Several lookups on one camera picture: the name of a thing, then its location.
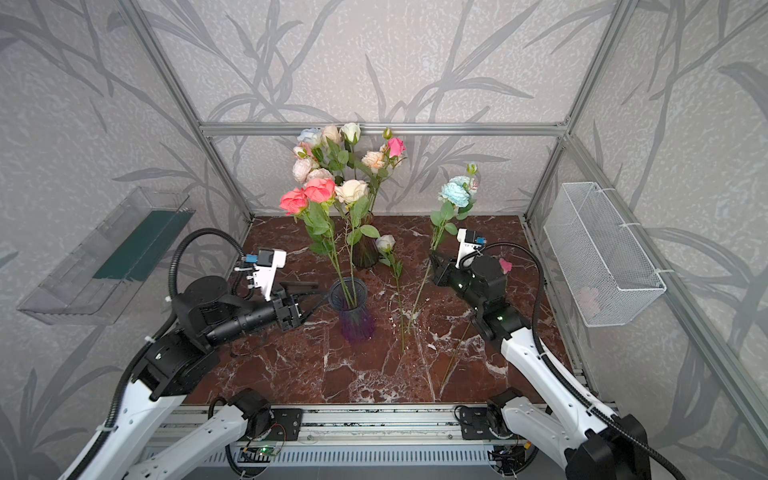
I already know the blue purple glass vase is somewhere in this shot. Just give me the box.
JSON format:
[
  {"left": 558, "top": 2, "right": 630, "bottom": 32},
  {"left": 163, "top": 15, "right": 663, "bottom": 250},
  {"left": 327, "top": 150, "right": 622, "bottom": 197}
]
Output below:
[{"left": 328, "top": 277, "right": 375, "bottom": 344}]

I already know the red smoky glass vase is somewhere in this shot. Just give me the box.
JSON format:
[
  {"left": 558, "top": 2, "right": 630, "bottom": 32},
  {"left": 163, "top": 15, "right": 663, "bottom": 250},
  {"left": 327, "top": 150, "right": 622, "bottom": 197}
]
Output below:
[{"left": 352, "top": 234, "right": 379, "bottom": 269}]

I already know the coral pink rose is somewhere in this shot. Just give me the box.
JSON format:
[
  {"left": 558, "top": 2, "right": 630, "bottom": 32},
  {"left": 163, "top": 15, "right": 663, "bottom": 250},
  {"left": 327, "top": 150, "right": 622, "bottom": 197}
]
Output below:
[
  {"left": 303, "top": 179, "right": 336, "bottom": 241},
  {"left": 280, "top": 187, "right": 357, "bottom": 307}
]

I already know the light blue peony spray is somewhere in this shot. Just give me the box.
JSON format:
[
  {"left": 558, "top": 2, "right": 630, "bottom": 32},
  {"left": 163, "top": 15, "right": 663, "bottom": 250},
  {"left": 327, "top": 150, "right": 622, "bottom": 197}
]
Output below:
[{"left": 401, "top": 163, "right": 479, "bottom": 335}]

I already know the white blue rose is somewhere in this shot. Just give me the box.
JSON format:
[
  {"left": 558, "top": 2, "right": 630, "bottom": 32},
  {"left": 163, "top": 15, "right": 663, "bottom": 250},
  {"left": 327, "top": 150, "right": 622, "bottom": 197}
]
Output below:
[{"left": 297, "top": 127, "right": 322, "bottom": 149}]

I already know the magenta pink rose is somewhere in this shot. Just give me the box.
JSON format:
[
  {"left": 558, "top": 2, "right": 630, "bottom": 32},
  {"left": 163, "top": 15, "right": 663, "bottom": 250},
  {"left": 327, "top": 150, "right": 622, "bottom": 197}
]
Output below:
[{"left": 386, "top": 137, "right": 406, "bottom": 158}]

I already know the cream peach rose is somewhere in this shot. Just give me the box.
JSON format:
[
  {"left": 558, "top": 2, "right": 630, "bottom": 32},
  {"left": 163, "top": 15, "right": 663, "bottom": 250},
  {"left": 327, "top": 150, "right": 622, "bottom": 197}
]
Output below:
[{"left": 321, "top": 125, "right": 343, "bottom": 145}]

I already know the pale pink peony spray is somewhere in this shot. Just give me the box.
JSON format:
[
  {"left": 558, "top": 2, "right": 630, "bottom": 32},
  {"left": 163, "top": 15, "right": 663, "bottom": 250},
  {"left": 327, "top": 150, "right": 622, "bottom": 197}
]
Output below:
[{"left": 292, "top": 158, "right": 334, "bottom": 185}]

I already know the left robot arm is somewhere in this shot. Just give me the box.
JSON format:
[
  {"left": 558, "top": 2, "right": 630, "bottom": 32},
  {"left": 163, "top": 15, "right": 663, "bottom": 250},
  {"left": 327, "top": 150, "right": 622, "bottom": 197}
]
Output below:
[{"left": 62, "top": 228, "right": 327, "bottom": 479}]

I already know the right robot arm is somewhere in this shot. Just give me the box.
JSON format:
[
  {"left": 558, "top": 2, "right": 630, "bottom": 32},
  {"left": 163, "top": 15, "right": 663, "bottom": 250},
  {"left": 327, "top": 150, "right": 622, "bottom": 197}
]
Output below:
[{"left": 429, "top": 245, "right": 684, "bottom": 479}]

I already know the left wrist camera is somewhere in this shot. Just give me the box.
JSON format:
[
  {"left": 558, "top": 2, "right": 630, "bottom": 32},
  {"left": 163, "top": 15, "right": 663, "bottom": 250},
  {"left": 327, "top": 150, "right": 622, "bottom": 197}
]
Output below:
[{"left": 239, "top": 249, "right": 287, "bottom": 301}]

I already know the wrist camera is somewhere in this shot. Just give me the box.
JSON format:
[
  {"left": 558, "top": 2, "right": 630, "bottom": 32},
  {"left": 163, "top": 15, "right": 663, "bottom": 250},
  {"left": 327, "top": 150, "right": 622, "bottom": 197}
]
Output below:
[
  {"left": 239, "top": 249, "right": 287, "bottom": 301},
  {"left": 455, "top": 228, "right": 486, "bottom": 268}
]

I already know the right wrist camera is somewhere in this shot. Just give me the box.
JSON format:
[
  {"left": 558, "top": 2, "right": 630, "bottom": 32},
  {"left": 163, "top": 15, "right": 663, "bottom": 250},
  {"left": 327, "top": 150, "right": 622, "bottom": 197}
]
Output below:
[{"left": 455, "top": 228, "right": 486, "bottom": 268}]

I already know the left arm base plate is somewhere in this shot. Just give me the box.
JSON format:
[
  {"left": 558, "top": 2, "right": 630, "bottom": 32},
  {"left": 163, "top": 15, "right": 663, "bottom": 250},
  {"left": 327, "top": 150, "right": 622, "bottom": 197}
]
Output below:
[{"left": 244, "top": 408, "right": 304, "bottom": 442}]

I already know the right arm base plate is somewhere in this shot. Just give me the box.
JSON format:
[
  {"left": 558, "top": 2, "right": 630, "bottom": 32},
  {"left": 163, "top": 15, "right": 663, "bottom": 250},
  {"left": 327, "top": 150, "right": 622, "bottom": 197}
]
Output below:
[{"left": 453, "top": 405, "right": 513, "bottom": 440}]

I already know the white wire mesh basket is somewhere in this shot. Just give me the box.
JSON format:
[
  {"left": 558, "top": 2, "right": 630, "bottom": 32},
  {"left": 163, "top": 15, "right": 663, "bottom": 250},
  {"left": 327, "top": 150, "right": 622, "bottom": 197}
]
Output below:
[{"left": 544, "top": 182, "right": 666, "bottom": 328}]

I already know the aluminium frame rail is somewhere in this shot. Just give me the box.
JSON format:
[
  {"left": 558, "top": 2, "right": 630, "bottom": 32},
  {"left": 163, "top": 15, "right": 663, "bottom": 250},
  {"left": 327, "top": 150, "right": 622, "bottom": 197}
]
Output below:
[{"left": 199, "top": 122, "right": 567, "bottom": 137}]

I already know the clear plastic wall tray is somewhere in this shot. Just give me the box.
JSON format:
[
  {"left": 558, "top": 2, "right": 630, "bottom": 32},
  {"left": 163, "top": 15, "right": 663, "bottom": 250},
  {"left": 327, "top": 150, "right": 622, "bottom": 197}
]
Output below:
[{"left": 17, "top": 187, "right": 195, "bottom": 326}]

